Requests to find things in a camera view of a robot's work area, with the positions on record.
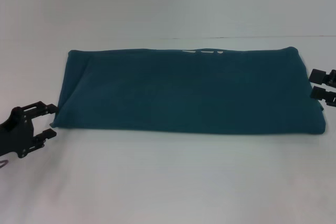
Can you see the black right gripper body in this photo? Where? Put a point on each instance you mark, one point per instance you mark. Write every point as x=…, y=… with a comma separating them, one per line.
x=334, y=87

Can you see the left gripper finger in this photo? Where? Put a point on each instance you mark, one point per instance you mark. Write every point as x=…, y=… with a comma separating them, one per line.
x=44, y=136
x=42, y=108

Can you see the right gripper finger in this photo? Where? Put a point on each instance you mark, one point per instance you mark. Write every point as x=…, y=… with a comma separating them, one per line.
x=319, y=75
x=320, y=93

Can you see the teal blue t-shirt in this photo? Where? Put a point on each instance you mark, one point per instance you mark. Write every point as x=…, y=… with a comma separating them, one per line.
x=183, y=90

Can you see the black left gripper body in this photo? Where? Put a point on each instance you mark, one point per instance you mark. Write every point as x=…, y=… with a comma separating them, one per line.
x=15, y=134

